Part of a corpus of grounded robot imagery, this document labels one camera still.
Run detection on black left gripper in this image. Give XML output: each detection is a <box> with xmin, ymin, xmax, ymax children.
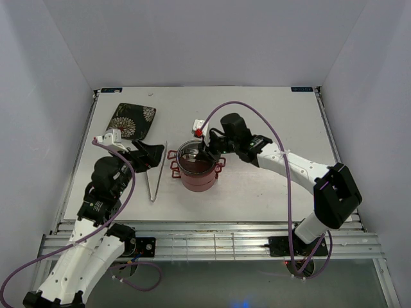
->
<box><xmin>109</xmin><ymin>139</ymin><xmax>164</xmax><ymax>196</ymax></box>

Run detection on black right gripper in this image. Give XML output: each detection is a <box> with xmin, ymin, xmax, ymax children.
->
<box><xmin>196</xmin><ymin>131</ymin><xmax>239</xmax><ymax>164</ymax></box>

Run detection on grey lid with handle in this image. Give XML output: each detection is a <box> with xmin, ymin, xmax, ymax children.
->
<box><xmin>166</xmin><ymin>140</ymin><xmax>226</xmax><ymax>174</ymax></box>

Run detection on pink steel-lined bowl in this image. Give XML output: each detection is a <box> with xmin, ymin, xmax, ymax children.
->
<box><xmin>170</xmin><ymin>158</ymin><xmax>225</xmax><ymax>186</ymax></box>
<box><xmin>172</xmin><ymin>175</ymin><xmax>218</xmax><ymax>193</ymax></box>

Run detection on stainless steel tongs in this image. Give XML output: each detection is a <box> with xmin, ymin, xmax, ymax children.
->
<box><xmin>145</xmin><ymin>141</ymin><xmax>168</xmax><ymax>203</ymax></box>

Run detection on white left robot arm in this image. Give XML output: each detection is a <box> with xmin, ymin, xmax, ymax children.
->
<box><xmin>23</xmin><ymin>137</ymin><xmax>165</xmax><ymax>307</ymax></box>

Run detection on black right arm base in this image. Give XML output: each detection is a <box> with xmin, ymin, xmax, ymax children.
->
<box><xmin>264</xmin><ymin>236</ymin><xmax>328</xmax><ymax>257</ymax></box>

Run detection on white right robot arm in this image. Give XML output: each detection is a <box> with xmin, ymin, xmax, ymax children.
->
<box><xmin>192</xmin><ymin>113</ymin><xmax>362</xmax><ymax>255</ymax></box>

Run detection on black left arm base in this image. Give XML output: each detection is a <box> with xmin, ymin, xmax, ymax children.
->
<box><xmin>121</xmin><ymin>237</ymin><xmax>156</xmax><ymax>259</ymax></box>

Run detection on black patterned square plate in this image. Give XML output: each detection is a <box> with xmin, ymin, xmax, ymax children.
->
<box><xmin>107</xmin><ymin>103</ymin><xmax>157</xmax><ymax>141</ymax></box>

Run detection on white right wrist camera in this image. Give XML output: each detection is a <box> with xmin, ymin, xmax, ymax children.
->
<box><xmin>191</xmin><ymin>119</ymin><xmax>209</xmax><ymax>145</ymax></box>

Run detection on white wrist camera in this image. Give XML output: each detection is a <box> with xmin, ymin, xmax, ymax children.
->
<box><xmin>191</xmin><ymin>119</ymin><xmax>209</xmax><ymax>145</ymax></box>
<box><xmin>92</xmin><ymin>128</ymin><xmax>128</xmax><ymax>152</ymax></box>

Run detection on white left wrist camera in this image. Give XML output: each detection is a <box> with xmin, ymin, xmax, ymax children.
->
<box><xmin>92</xmin><ymin>128</ymin><xmax>128</xmax><ymax>152</ymax></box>

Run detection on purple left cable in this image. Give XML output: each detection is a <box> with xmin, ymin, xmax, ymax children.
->
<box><xmin>0</xmin><ymin>137</ymin><xmax>163</xmax><ymax>308</ymax></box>

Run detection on purple cable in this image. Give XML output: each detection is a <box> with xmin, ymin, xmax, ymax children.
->
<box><xmin>0</xmin><ymin>137</ymin><xmax>163</xmax><ymax>308</ymax></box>
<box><xmin>202</xmin><ymin>101</ymin><xmax>332</xmax><ymax>280</ymax></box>

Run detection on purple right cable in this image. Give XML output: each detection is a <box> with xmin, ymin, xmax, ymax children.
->
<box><xmin>202</xmin><ymin>101</ymin><xmax>332</xmax><ymax>280</ymax></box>

